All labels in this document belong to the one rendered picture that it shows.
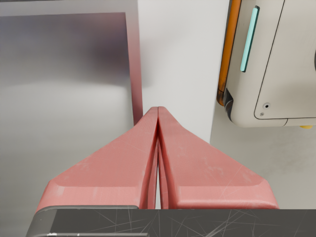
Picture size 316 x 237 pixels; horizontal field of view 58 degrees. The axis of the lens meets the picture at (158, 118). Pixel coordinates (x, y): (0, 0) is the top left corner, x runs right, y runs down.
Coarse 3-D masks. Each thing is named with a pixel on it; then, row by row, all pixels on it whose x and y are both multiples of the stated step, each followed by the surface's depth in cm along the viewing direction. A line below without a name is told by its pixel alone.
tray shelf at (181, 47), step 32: (160, 0) 12; (192, 0) 12; (224, 0) 12; (160, 32) 13; (192, 32) 13; (224, 32) 13; (160, 64) 14; (192, 64) 14; (160, 96) 15; (192, 96) 15; (192, 128) 16
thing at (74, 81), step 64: (0, 0) 9; (64, 0) 9; (128, 0) 9; (0, 64) 13; (64, 64) 13; (128, 64) 13; (0, 128) 15; (64, 128) 15; (128, 128) 16; (0, 192) 17
